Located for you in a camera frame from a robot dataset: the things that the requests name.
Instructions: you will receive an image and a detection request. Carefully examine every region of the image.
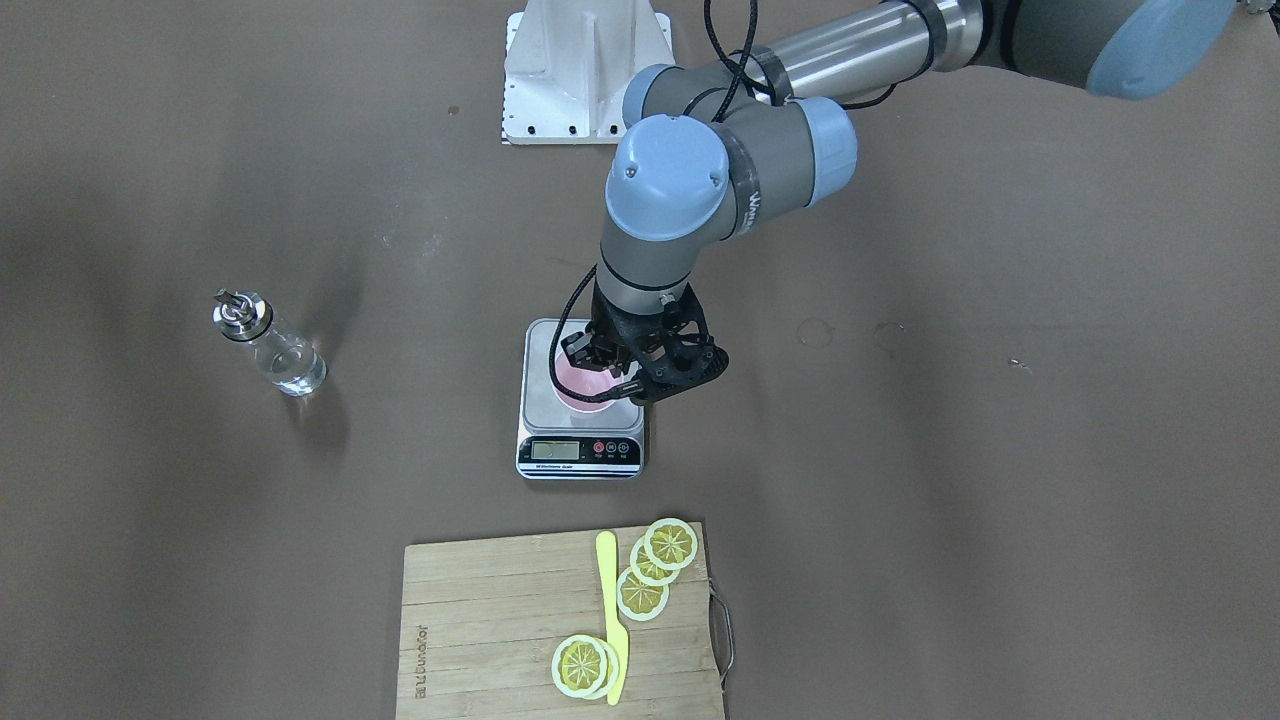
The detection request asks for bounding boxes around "lemon slice pair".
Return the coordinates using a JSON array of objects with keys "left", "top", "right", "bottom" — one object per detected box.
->
[
  {"left": 550, "top": 634, "right": 605, "bottom": 700},
  {"left": 586, "top": 638, "right": 620, "bottom": 700}
]

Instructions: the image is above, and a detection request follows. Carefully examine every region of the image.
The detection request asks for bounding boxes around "pink plastic cup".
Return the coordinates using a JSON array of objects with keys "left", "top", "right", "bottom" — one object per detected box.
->
[{"left": 552, "top": 348, "right": 623, "bottom": 413}]

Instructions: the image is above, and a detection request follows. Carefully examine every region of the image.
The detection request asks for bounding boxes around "lemon slice row middle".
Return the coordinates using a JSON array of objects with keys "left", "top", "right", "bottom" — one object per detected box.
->
[{"left": 628, "top": 538, "right": 680, "bottom": 587}]

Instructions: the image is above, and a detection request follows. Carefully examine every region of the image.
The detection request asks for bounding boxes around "wooden cutting board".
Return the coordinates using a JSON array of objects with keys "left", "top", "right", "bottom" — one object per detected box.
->
[{"left": 396, "top": 530, "right": 726, "bottom": 719}]

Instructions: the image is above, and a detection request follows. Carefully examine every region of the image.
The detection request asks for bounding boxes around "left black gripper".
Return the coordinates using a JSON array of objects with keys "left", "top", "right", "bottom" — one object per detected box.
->
[{"left": 559, "top": 283, "right": 701, "bottom": 379}]

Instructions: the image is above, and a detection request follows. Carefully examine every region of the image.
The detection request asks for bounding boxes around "clear glass sauce bottle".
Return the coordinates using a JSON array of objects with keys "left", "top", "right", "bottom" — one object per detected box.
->
[{"left": 212, "top": 288, "right": 326, "bottom": 397}]

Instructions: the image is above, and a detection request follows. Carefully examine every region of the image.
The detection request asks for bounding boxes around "lemon slice row end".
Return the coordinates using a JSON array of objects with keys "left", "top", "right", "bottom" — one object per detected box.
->
[{"left": 641, "top": 518, "right": 700, "bottom": 571}]

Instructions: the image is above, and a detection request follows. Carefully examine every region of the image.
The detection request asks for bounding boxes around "yellow plastic knife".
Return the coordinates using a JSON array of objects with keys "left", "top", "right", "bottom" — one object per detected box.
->
[{"left": 595, "top": 530, "right": 630, "bottom": 706}]

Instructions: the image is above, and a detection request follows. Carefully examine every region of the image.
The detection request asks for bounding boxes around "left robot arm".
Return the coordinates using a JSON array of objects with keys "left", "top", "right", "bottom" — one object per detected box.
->
[{"left": 548, "top": 1, "right": 1236, "bottom": 402}]

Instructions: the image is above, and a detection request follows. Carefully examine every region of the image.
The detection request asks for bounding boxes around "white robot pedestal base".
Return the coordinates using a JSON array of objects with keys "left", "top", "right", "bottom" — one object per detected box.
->
[{"left": 500, "top": 1, "right": 675, "bottom": 146}]

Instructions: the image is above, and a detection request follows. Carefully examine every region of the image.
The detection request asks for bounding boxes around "silver kitchen scale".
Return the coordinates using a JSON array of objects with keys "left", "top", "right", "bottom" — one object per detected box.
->
[{"left": 515, "top": 318, "right": 646, "bottom": 480}]

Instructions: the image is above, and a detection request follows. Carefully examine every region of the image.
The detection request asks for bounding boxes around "lemon slice front pair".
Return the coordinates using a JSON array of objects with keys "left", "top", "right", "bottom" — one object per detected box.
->
[{"left": 550, "top": 634, "right": 605, "bottom": 700}]

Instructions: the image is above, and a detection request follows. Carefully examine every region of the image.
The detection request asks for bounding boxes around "lemon slice back pair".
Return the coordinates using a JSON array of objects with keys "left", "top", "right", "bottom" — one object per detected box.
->
[{"left": 586, "top": 638, "right": 620, "bottom": 700}]

